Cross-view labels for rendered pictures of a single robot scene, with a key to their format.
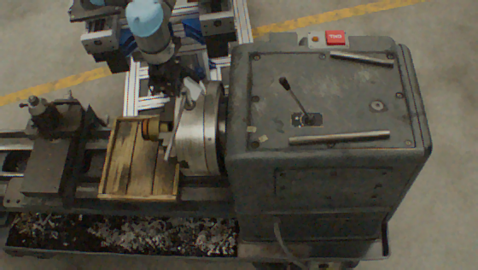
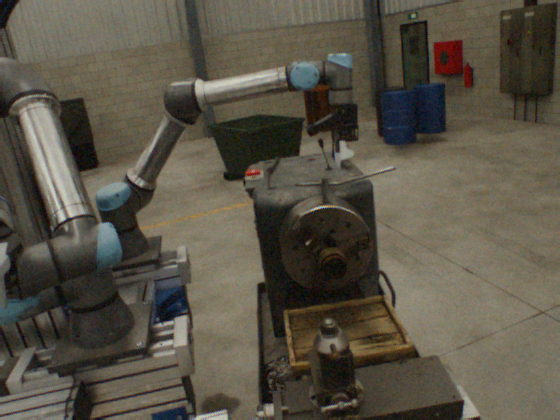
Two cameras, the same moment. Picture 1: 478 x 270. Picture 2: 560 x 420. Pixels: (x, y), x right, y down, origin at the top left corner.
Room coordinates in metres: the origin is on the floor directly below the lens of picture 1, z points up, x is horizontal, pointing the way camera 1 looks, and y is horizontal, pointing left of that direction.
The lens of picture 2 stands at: (1.20, 1.49, 1.73)
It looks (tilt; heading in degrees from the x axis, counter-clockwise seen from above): 19 degrees down; 258
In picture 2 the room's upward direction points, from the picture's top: 8 degrees counter-clockwise
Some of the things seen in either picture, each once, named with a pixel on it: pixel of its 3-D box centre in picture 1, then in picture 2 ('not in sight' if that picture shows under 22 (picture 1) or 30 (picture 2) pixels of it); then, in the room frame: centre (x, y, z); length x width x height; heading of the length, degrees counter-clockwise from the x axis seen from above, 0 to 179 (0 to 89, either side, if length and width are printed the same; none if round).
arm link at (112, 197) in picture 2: not in sight; (116, 205); (1.46, -0.01, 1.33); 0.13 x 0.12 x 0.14; 69
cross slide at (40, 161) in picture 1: (53, 145); (363, 398); (0.92, 0.72, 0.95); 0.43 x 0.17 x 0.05; 170
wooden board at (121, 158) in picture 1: (143, 156); (343, 331); (0.84, 0.37, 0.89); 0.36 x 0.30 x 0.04; 170
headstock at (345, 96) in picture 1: (321, 125); (307, 212); (0.74, -0.28, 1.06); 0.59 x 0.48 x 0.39; 80
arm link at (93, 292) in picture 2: not in sight; (81, 270); (1.49, 0.50, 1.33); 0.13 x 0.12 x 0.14; 19
